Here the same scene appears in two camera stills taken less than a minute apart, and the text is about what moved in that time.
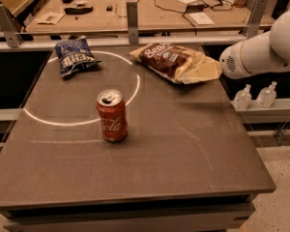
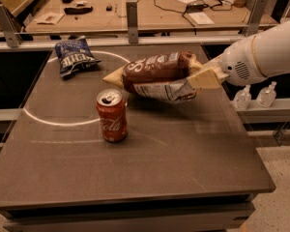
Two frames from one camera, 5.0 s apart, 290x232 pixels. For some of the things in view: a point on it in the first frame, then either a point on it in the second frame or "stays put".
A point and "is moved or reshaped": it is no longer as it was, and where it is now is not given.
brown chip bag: x=168 y=61 is moved or reshaped
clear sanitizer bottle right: x=267 y=96 stays put
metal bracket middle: x=132 y=21 stays put
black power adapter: x=194 y=8 stays put
